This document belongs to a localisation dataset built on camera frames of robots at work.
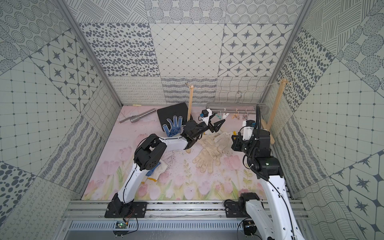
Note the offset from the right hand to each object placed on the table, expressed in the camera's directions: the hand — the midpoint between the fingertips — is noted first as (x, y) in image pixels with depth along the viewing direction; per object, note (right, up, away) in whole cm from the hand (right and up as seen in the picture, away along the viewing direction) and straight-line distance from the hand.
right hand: (233, 138), depth 73 cm
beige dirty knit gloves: (-7, -6, +17) cm, 19 cm away
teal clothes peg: (-4, +11, +15) cm, 19 cm away
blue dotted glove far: (-33, +3, +31) cm, 45 cm away
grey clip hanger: (+4, +16, +11) cm, 20 cm away
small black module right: (+8, -44, -1) cm, 44 cm away
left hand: (-1, +10, +7) cm, 12 cm away
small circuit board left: (-55, -42, -1) cm, 69 cm away
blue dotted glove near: (-43, -22, +9) cm, 49 cm away
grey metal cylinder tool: (-65, +10, +35) cm, 75 cm away
